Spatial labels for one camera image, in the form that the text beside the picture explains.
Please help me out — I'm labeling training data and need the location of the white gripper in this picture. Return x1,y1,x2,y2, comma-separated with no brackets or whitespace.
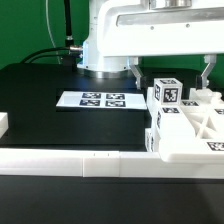
97,0,224,90

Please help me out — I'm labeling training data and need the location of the white tagged nut cube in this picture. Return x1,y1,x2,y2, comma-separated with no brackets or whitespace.
153,78,183,105

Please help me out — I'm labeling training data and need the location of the white chair back frame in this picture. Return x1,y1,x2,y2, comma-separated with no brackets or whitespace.
147,87,224,164

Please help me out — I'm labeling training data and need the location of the white base tag sheet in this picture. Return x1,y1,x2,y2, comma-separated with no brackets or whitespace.
56,91,147,110

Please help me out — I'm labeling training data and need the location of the white U-shaped obstacle fence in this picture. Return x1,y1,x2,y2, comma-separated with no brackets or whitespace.
0,111,224,180

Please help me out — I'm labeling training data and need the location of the black cable bundle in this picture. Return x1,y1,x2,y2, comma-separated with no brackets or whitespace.
20,0,84,65

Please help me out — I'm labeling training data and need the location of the thin white cable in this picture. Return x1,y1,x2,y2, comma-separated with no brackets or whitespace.
45,0,63,65

